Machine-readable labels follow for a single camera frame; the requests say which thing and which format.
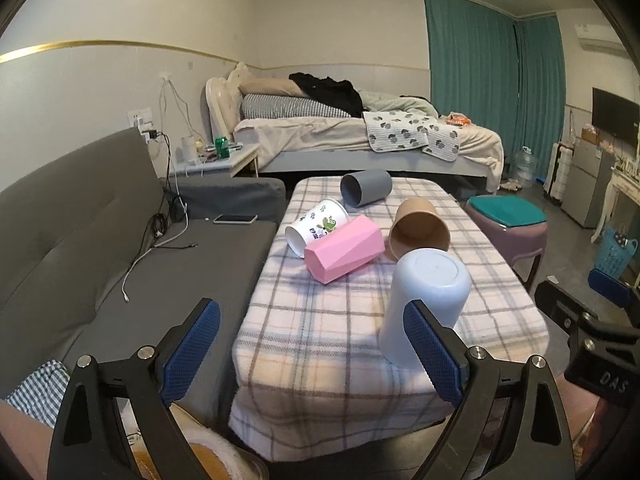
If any white plastic cup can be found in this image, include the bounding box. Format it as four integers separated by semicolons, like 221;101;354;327
378;248;471;370

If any brown paper cup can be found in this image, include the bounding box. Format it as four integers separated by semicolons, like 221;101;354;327
387;197;450;260

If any pink faceted cup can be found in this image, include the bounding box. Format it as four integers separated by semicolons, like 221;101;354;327
304;216;385;285

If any grey plastic cup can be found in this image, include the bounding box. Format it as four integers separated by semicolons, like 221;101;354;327
340;169;393;208

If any white floral cup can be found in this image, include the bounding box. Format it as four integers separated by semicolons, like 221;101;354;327
285;198;349;258

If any checkered shorts leg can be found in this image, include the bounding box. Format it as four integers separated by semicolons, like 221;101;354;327
4;360;70;429

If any blue laundry basket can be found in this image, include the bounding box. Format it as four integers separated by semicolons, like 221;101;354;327
594;228;638;280

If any beige slipper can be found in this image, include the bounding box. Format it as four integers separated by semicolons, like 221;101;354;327
170;404;269;479

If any purple stool teal cushion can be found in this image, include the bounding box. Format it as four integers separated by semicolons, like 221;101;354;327
463;195;548;290

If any white dresser table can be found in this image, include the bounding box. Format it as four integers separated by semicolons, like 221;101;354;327
590;159;640;243

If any white suitcase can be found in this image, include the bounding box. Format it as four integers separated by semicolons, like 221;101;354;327
542;143;573;203

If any grey sofa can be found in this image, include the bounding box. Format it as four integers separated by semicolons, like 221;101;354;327
1;130;285;427

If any grey mini fridge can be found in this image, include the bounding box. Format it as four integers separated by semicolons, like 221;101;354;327
561;140;615;229

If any water jug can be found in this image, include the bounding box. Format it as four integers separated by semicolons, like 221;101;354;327
511;145;538;188

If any plaid table blanket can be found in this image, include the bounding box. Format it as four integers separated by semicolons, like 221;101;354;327
229;178;550;462

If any black television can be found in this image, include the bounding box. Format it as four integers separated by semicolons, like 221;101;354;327
591;88;639;148

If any smartphone on sofa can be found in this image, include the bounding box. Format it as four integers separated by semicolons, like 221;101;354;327
213;214;257;226

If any teal curtain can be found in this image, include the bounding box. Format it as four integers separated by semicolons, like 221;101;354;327
424;0;566;177

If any white bedside table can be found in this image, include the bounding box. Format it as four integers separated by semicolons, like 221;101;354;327
169;142;263;179

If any white patterned mat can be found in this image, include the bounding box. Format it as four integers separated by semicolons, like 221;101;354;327
363;110;461;162

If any white air conditioner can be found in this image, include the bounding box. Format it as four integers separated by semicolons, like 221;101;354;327
574;24;626;53

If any green can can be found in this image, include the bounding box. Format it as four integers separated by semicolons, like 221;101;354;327
214;136;230;160

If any bed with beige sheets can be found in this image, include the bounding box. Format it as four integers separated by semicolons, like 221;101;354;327
205;63;504;193

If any black clothes pile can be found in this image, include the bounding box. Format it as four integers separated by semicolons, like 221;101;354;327
288;73;364;117

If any striped pillow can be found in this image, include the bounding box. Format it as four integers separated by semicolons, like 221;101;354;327
240;94;350;119

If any black cable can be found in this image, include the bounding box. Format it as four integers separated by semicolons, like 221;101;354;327
144;129;199;252

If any white charging cable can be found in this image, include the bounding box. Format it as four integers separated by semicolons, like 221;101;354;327
120;204;190;304

